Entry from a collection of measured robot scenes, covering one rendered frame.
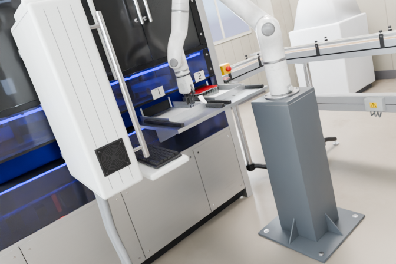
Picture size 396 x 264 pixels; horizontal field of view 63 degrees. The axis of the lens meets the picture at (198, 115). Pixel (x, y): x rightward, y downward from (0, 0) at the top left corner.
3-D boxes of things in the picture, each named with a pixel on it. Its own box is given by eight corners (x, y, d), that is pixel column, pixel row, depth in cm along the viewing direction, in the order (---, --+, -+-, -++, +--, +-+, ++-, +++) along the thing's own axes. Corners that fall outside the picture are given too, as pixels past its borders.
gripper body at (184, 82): (172, 76, 187) (178, 94, 190) (182, 75, 179) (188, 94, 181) (182, 72, 191) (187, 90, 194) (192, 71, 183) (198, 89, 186)
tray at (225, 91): (183, 102, 220) (182, 97, 219) (211, 89, 234) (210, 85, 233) (215, 102, 193) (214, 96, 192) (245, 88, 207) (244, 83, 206)
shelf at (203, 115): (135, 126, 199) (134, 124, 198) (217, 90, 238) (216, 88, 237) (178, 134, 161) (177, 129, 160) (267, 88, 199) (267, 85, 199)
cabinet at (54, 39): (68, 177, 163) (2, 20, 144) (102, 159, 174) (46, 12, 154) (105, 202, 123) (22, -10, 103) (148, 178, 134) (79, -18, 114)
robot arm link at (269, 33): (284, 56, 178) (276, 13, 172) (287, 62, 161) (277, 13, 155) (263, 62, 181) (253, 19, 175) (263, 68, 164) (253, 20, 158)
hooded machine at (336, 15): (378, 83, 426) (363, -27, 391) (354, 101, 390) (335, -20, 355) (322, 86, 490) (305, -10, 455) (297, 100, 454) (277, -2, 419)
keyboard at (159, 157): (121, 155, 171) (119, 151, 171) (143, 144, 179) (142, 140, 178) (157, 169, 139) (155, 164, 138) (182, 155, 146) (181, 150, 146)
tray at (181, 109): (141, 121, 201) (139, 115, 200) (174, 106, 216) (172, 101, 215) (170, 124, 174) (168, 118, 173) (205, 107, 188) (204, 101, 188)
